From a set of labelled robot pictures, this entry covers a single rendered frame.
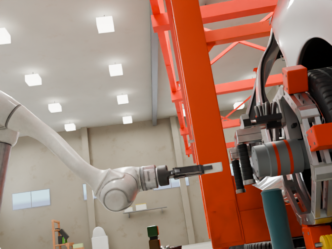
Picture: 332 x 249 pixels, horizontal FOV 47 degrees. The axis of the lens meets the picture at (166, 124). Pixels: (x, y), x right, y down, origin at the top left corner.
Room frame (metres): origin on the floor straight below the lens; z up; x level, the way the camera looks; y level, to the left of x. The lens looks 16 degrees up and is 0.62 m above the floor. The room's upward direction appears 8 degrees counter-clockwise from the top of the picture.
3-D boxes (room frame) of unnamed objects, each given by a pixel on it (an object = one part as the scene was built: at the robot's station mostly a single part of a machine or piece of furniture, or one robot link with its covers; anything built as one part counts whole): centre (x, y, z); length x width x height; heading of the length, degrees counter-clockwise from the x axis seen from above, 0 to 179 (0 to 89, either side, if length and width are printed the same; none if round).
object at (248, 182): (1.40, -0.26, 0.83); 0.04 x 0.04 x 0.16
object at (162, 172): (1.41, 0.01, 0.83); 0.09 x 0.08 x 0.07; 87
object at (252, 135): (1.39, -0.29, 0.93); 0.09 x 0.05 x 0.05; 87
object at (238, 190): (1.74, -0.28, 0.83); 0.04 x 0.04 x 0.16
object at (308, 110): (1.55, -0.51, 0.85); 0.54 x 0.07 x 0.54; 177
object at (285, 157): (1.56, -0.44, 0.85); 0.21 x 0.14 x 0.14; 87
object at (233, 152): (1.73, -0.31, 0.93); 0.09 x 0.05 x 0.05; 87
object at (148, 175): (1.42, 0.08, 0.83); 0.09 x 0.06 x 0.09; 177
